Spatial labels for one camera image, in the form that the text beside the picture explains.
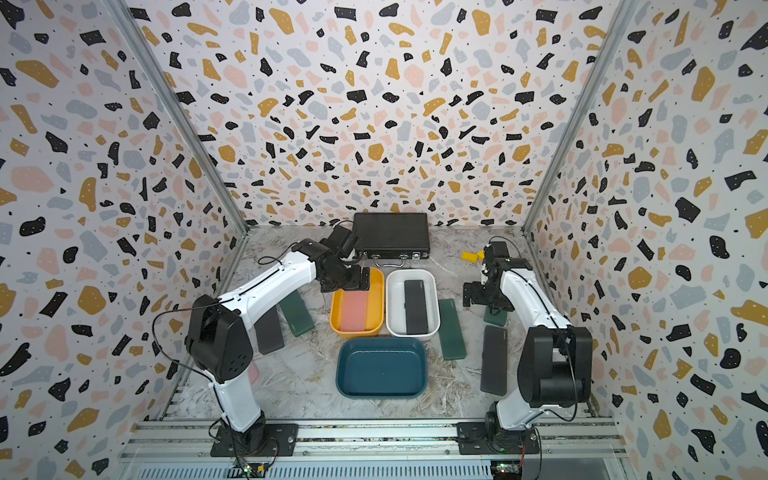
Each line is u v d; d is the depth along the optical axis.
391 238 1.20
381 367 0.85
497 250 0.72
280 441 0.73
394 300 0.99
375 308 0.99
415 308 0.98
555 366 0.46
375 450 0.73
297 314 0.94
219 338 0.47
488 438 0.68
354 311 0.97
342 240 0.70
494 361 0.88
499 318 1.00
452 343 0.91
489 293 0.75
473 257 1.13
